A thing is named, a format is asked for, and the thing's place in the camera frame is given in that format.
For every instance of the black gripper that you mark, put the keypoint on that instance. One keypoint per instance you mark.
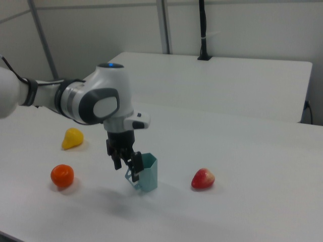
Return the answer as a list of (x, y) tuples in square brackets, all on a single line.
[(120, 141)]

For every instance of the yellow toy pear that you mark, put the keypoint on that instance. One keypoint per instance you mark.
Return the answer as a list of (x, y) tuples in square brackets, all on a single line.
[(72, 139)]

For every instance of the black pole with base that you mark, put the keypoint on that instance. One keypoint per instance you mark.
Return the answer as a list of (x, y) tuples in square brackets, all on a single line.
[(203, 27)]

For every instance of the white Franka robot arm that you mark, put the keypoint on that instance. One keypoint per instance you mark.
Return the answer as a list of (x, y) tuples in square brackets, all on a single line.
[(101, 98)]

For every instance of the grey partition post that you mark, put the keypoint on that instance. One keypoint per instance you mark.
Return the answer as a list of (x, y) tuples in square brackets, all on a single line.
[(43, 37), (165, 25)]

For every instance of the orange toy fruit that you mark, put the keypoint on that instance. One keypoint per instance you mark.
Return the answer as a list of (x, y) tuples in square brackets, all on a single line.
[(62, 175)]

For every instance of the red toy strawberry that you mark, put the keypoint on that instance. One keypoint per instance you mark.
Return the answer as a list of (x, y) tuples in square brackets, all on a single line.
[(202, 179)]

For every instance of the white table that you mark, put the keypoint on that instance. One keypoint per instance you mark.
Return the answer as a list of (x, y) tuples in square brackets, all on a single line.
[(207, 83)]

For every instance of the light blue hexagonal mug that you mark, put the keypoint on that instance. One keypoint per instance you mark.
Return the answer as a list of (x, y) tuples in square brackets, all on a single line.
[(149, 176)]

